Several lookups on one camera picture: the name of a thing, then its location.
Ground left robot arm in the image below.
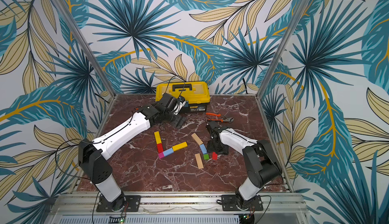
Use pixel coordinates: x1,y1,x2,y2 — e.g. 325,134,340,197
79,93,186,211

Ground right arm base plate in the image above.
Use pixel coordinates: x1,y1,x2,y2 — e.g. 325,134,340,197
221,194,264,211

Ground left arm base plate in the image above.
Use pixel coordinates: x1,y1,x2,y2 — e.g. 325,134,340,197
96,195,141,212

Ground natural wood block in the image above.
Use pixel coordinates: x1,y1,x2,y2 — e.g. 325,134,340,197
191,133,203,146
195,153,204,169

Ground magenta small cube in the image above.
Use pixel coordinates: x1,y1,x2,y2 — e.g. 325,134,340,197
158,152,165,159

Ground large orange-handled pliers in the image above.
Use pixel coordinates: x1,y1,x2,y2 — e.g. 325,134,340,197
206,112,234,123

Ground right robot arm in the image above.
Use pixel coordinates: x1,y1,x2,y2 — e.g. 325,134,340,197
206,121,282,207

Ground light blue block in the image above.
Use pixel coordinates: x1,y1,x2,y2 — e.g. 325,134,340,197
163,148,174,157
200,144,208,155

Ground yellow black toolbox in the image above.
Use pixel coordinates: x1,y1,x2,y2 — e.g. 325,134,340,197
156,81,210,113

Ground yellow block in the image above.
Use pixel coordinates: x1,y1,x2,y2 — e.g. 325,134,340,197
172,142,188,152
154,132,162,145

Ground aluminium front rail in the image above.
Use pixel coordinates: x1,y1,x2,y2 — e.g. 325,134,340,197
45,192,313,224

